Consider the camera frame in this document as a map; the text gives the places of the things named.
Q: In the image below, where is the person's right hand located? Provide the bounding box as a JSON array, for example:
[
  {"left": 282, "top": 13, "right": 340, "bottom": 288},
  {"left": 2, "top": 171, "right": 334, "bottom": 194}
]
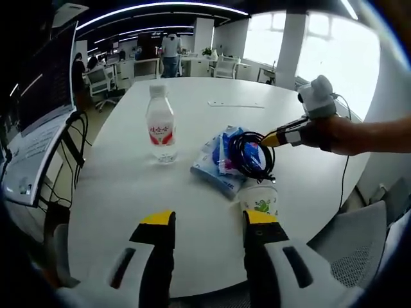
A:
[{"left": 300, "top": 115, "right": 354, "bottom": 154}]

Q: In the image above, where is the white printed paper cup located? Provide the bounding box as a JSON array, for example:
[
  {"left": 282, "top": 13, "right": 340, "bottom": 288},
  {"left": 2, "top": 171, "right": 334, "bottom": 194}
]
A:
[{"left": 237, "top": 184, "right": 279, "bottom": 221}]

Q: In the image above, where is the bundle of black cables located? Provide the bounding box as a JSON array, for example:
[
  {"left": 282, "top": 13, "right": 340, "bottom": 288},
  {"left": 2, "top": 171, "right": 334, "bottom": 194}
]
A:
[{"left": 40, "top": 112, "right": 90, "bottom": 209}]

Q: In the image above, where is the black cable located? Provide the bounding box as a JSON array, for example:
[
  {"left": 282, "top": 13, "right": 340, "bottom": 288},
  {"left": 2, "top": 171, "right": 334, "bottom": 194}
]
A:
[{"left": 227, "top": 130, "right": 277, "bottom": 185}]

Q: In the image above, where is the large monitor screen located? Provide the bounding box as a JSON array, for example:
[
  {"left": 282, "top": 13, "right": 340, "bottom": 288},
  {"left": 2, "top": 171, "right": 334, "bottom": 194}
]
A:
[{"left": 0, "top": 21, "right": 80, "bottom": 206}]

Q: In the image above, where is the ceiling light strip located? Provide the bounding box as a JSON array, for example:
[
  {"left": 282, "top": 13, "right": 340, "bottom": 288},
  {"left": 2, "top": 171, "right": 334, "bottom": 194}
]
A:
[{"left": 76, "top": 3, "right": 250, "bottom": 31}]

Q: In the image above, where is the white table cable cover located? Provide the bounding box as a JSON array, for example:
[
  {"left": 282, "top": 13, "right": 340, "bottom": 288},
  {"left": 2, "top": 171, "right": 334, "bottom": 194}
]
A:
[{"left": 207, "top": 100, "right": 266, "bottom": 110}]

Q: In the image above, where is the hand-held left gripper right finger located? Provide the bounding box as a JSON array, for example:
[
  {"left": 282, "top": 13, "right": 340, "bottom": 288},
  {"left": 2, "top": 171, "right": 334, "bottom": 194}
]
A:
[{"left": 242, "top": 210, "right": 357, "bottom": 308}]

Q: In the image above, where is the clear water bottle red label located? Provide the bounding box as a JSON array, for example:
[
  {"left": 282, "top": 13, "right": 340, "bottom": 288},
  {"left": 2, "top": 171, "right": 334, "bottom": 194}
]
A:
[{"left": 146, "top": 85, "right": 179, "bottom": 165}]

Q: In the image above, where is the white office chair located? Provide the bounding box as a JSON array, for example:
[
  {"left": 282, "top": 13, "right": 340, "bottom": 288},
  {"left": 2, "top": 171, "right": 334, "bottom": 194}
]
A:
[
  {"left": 85, "top": 67, "right": 125, "bottom": 113},
  {"left": 213, "top": 56, "right": 238, "bottom": 79}
]

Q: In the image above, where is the blue wet-wipes packet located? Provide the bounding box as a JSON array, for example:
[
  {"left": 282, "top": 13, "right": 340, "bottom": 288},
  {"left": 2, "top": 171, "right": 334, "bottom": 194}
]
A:
[{"left": 189, "top": 134, "right": 248, "bottom": 200}]

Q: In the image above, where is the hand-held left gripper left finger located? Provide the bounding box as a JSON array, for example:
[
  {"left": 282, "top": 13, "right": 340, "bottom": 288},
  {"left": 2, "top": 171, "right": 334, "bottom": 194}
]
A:
[{"left": 56, "top": 210, "right": 177, "bottom": 308}]

